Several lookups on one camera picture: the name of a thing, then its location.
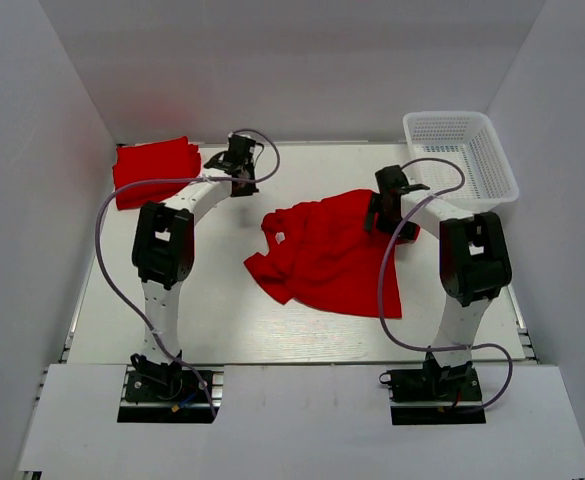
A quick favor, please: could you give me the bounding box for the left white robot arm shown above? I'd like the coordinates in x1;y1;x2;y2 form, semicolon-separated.
132;132;264;363

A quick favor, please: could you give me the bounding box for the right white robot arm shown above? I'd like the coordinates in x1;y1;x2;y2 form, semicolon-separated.
364;165;512;399

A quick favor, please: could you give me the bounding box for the folded red t-shirt stack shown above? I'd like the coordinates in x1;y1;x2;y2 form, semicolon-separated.
112;137;202;210

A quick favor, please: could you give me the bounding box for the white plastic mesh basket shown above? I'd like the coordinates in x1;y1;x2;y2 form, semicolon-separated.
403;111;519;212

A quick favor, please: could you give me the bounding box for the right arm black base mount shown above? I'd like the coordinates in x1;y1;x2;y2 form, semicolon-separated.
378;358;486;426

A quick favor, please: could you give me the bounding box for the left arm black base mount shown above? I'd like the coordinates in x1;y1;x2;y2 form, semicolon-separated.
117;354;223;424

